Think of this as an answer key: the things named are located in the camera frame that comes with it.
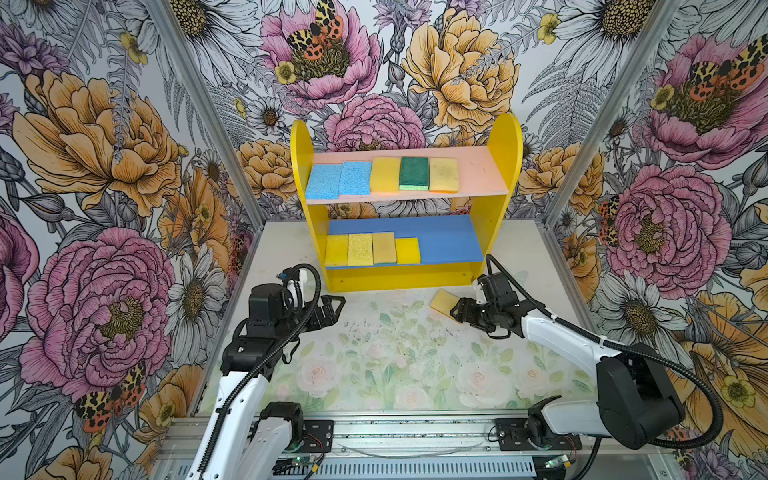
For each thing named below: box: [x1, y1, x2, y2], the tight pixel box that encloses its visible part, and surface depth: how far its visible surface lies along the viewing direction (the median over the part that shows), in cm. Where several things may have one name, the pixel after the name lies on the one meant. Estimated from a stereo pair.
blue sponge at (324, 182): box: [306, 164, 342, 200], surface depth 74 cm
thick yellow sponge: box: [371, 157, 401, 193], surface depth 75 cm
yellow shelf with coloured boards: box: [291, 112, 523, 293], surface depth 82 cm
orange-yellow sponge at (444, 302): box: [429, 288, 460, 320], surface depth 102 cm
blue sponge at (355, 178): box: [338, 161, 372, 196], surface depth 75 cm
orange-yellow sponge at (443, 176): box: [429, 158, 459, 193], surface depth 75 cm
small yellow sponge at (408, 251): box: [395, 238, 421, 265], surface depth 94 cm
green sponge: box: [399, 157, 429, 191], surface depth 76 cm
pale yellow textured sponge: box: [348, 233, 374, 266], surface depth 95 cm
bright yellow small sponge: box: [325, 234, 349, 267], surface depth 93 cm
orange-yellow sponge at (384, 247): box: [372, 232, 397, 264], surface depth 95 cm
